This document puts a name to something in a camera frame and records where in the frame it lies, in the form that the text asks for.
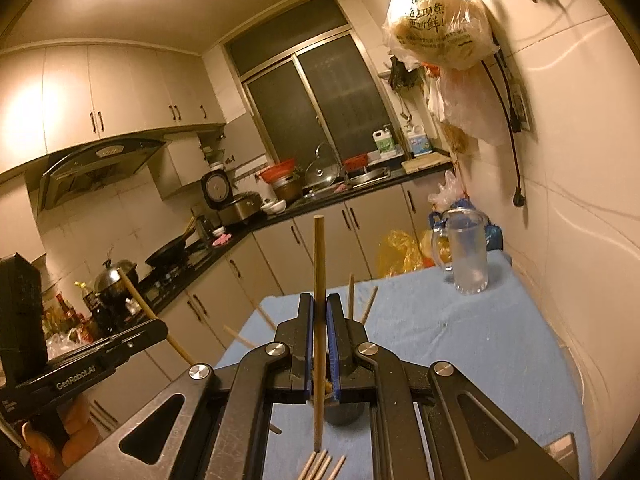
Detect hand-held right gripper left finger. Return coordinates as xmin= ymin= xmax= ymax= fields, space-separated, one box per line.
xmin=102 ymin=292 xmax=316 ymax=480

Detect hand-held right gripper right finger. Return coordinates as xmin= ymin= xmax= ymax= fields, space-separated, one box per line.
xmin=326 ymin=292 xmax=577 ymax=480

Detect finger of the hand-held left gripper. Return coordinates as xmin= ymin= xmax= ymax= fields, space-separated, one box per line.
xmin=111 ymin=319 xmax=169 ymax=362

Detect long wooden chopstick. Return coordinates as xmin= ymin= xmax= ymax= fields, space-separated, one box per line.
xmin=313 ymin=215 xmax=327 ymax=453
xmin=117 ymin=268 xmax=196 ymax=365

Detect dark grey utensil holder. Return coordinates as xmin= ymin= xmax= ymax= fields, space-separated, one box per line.
xmin=322 ymin=350 xmax=376 ymax=427

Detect bunch of wooden chopsticks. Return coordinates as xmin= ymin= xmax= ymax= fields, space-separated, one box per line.
xmin=222 ymin=274 xmax=379 ymax=480

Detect person's left hand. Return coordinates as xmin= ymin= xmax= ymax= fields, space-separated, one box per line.
xmin=22 ymin=397 xmax=96 ymax=478

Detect steel pot with lid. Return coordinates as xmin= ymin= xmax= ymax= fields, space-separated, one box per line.
xmin=94 ymin=259 xmax=139 ymax=294

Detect black wok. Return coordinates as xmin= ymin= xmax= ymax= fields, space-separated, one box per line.
xmin=145 ymin=217 xmax=202 ymax=269

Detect beige lower kitchen cabinets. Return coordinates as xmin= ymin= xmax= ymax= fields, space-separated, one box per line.
xmin=87 ymin=180 xmax=443 ymax=443

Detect beige kitchen cabinets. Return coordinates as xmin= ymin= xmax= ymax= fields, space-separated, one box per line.
xmin=87 ymin=180 xmax=443 ymax=443
xmin=0 ymin=42 xmax=227 ymax=173

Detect yellow plastic bag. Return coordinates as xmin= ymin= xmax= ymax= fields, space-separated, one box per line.
xmin=377 ymin=230 xmax=447 ymax=279

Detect black kitchen countertop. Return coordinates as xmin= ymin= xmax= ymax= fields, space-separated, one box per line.
xmin=40 ymin=162 xmax=453 ymax=356

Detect blue tablecloth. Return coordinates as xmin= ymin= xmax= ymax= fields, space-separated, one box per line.
xmin=212 ymin=250 xmax=593 ymax=480

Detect stainless steel pot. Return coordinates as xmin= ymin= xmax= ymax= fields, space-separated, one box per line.
xmin=272 ymin=177 xmax=304 ymax=204

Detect rice cooker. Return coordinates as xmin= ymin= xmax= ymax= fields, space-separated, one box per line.
xmin=201 ymin=169 xmax=262 ymax=227

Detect clear glass beer mug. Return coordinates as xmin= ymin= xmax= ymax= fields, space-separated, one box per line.
xmin=431 ymin=207 xmax=490 ymax=295

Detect glass pot lid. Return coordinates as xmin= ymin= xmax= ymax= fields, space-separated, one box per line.
xmin=304 ymin=156 xmax=341 ymax=192

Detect steel range hood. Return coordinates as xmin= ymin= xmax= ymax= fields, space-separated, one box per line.
xmin=37 ymin=135 xmax=172 ymax=212

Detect red plastic basin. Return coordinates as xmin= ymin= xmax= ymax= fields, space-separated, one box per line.
xmin=257 ymin=158 xmax=297 ymax=184

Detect kitchen faucet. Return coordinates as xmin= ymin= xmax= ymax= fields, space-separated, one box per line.
xmin=315 ymin=142 xmax=352 ymax=187

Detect white plastic bag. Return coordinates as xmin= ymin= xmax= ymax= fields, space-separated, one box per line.
xmin=427 ymin=170 xmax=474 ymax=212

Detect blue plastic bag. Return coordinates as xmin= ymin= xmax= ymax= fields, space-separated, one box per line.
xmin=427 ymin=210 xmax=504 ymax=252

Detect wooden cutting board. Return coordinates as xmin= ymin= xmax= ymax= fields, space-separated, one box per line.
xmin=401 ymin=154 xmax=452 ymax=175

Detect green label detergent bottle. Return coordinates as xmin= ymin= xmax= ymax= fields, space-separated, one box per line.
xmin=372 ymin=125 xmax=398 ymax=157

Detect blue label detergent bottle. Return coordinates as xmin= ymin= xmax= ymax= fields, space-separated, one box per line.
xmin=406 ymin=127 xmax=433 ymax=157

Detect beige upper kitchen cabinets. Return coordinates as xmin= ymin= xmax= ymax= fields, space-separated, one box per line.
xmin=0 ymin=42 xmax=227 ymax=173

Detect kitchen window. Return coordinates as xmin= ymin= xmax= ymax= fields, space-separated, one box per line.
xmin=224 ymin=0 xmax=402 ymax=162

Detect hanging clear plastic bags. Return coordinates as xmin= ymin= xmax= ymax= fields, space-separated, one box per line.
xmin=427 ymin=65 xmax=512 ymax=147

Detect plastic bag of flatbread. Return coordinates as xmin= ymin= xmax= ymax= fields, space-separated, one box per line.
xmin=382 ymin=0 xmax=502 ymax=72

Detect black power plug cable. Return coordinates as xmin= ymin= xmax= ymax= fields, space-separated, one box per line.
xmin=481 ymin=57 xmax=527 ymax=209

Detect wall power outlet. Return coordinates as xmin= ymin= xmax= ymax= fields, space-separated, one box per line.
xmin=507 ymin=77 xmax=532 ymax=134

